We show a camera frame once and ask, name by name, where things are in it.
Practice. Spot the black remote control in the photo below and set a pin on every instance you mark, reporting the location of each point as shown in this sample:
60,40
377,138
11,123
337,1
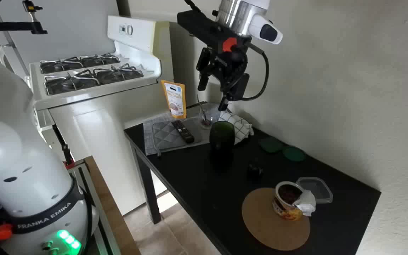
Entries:
183,131

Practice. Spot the white checked dish towel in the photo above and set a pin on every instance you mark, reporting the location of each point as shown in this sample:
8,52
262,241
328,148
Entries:
241,127

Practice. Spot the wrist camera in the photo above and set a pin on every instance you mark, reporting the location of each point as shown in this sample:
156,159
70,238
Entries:
204,25

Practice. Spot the round cork mat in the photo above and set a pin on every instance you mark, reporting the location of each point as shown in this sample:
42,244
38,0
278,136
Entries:
266,226

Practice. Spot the grey quilted pot holder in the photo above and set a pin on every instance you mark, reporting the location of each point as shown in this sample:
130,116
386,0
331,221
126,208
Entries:
168,136

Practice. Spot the grey cloth placemat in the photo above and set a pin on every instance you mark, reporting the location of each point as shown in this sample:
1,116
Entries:
148,140

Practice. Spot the stove burner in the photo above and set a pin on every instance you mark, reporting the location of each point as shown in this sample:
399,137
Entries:
119,74
70,83
99,60
61,66

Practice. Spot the green round lid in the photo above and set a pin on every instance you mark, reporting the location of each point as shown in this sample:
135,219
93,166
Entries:
294,154
270,145

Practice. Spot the camera on mount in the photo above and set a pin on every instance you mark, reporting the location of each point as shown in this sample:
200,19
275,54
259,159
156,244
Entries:
16,26

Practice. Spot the white gas stove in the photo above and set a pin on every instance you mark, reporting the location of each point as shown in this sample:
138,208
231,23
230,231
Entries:
101,117

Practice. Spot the clear drinking glass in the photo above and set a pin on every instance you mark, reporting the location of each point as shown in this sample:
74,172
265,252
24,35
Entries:
208,117

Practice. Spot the open printed can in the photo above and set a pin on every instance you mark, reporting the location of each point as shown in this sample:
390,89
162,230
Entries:
289,203

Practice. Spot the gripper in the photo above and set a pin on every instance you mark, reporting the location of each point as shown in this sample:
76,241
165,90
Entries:
229,63

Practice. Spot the small black object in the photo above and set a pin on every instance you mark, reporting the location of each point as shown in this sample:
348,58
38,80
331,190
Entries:
255,169

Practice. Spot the dark green cup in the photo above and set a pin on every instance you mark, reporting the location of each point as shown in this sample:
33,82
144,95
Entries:
222,139

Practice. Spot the orange snack pouch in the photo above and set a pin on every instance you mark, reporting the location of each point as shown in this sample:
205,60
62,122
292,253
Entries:
175,101

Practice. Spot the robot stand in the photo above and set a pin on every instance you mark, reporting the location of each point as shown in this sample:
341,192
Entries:
108,205

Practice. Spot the clear plastic container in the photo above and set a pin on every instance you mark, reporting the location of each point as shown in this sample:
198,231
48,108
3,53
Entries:
318,189

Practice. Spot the metal spoon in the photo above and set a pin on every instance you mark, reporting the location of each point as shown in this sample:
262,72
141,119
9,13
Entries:
202,108

